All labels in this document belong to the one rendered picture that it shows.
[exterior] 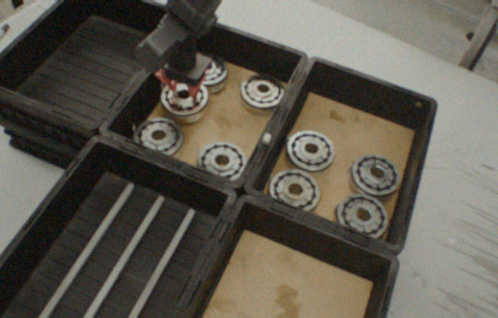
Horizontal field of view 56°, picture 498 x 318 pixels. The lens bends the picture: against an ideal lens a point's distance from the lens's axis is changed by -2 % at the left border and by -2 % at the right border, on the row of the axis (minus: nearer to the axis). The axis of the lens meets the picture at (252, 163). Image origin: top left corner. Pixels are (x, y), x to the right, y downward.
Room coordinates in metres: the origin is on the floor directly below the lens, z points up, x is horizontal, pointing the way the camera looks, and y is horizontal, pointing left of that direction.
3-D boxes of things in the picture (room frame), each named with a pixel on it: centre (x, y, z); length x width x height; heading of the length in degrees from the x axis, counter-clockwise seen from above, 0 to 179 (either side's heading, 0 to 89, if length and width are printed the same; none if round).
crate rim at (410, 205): (0.59, -0.18, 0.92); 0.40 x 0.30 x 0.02; 165
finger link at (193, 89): (0.69, 0.16, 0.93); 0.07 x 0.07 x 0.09; 73
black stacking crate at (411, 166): (0.59, -0.18, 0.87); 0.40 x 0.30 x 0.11; 165
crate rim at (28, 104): (0.75, 0.40, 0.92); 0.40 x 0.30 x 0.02; 165
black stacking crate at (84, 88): (0.75, 0.40, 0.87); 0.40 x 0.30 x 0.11; 165
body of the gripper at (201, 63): (0.69, 0.17, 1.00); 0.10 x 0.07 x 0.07; 73
